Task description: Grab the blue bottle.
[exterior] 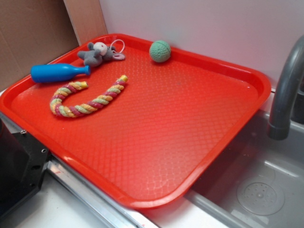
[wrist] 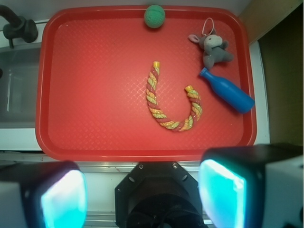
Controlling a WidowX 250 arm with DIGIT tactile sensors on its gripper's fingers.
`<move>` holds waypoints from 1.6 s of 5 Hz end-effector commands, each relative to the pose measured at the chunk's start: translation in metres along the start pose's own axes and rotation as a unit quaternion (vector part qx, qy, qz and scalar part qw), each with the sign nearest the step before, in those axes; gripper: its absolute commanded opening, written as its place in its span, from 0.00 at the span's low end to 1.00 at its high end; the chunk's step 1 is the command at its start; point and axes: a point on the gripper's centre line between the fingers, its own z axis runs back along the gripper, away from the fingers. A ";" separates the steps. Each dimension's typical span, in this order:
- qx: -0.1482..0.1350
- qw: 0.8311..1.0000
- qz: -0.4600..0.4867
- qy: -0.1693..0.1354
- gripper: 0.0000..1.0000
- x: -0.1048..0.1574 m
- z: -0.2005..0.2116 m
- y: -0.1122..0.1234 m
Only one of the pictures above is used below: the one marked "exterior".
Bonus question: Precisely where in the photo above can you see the blue plastic bottle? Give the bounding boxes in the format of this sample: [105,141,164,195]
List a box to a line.
[30,64,91,83]

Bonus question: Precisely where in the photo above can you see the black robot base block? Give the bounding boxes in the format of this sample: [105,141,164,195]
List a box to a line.
[0,121,50,220]

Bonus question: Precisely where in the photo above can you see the red plastic tray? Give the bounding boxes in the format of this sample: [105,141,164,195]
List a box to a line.
[0,34,271,209]

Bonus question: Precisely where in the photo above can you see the green rubber ball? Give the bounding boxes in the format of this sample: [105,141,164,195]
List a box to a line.
[149,40,171,63]

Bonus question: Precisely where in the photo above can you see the grey plush mouse toy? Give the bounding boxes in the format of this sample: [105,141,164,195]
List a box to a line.
[77,39,125,67]

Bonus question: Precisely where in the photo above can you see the grey toy sink basin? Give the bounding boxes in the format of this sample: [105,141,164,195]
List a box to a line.
[185,111,304,228]

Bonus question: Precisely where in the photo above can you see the grey toy faucet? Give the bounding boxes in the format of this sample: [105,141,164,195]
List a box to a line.
[267,36,304,140]

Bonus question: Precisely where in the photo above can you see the brown cardboard panel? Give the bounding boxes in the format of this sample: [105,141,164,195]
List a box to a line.
[0,0,107,90]

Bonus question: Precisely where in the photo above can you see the multicolour twisted rope toy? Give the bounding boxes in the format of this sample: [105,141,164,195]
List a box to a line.
[49,75,128,118]

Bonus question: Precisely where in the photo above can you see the silver metal rail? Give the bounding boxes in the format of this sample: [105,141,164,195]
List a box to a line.
[0,111,152,228]

